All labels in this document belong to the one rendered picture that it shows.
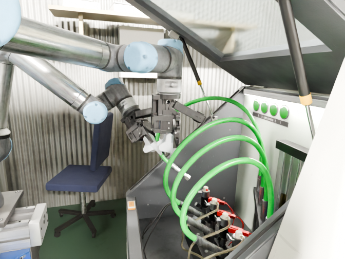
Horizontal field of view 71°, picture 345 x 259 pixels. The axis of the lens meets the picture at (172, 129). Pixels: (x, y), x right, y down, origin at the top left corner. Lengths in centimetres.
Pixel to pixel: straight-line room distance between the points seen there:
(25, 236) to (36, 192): 208
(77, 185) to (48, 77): 158
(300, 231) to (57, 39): 60
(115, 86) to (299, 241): 77
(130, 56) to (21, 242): 73
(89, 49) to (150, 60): 15
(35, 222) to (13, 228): 7
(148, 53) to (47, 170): 248
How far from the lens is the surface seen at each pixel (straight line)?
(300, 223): 51
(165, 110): 74
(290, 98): 86
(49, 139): 286
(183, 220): 58
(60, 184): 240
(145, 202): 119
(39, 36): 59
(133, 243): 90
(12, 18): 40
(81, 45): 64
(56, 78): 86
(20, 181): 306
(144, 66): 61
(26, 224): 102
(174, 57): 70
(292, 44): 48
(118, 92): 97
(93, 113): 84
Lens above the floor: 150
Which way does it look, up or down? 13 degrees down
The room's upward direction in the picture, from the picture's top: 2 degrees clockwise
